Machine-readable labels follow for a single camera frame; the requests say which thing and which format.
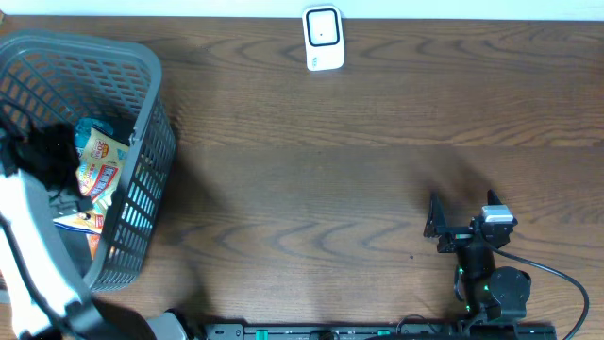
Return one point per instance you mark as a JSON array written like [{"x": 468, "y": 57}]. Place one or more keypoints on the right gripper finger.
[
  {"x": 493, "y": 199},
  {"x": 436, "y": 223}
]

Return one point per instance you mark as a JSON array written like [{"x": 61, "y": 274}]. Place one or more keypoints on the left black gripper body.
[{"x": 42, "y": 154}]

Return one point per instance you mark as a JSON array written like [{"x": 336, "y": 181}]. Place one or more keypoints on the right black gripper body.
[{"x": 456, "y": 238}]

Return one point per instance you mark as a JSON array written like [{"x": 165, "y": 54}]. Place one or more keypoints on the blue mouthwash bottle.
[{"x": 83, "y": 132}]

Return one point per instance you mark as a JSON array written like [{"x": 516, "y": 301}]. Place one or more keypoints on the large yellow snack bag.
[{"x": 101, "y": 165}]

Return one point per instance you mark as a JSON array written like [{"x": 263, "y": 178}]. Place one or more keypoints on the small orange snack packet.
[{"x": 93, "y": 242}]

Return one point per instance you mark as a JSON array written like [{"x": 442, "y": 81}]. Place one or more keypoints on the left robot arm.
[{"x": 48, "y": 297}]

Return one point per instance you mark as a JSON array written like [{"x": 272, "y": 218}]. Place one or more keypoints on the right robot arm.
[{"x": 493, "y": 295}]

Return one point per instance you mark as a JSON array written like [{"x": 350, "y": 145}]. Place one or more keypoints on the white barcode scanner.
[{"x": 324, "y": 38}]

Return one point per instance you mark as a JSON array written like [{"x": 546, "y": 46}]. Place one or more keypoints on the grey plastic shopping basket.
[{"x": 56, "y": 78}]

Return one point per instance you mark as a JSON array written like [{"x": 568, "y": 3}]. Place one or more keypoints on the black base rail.
[{"x": 234, "y": 331}]

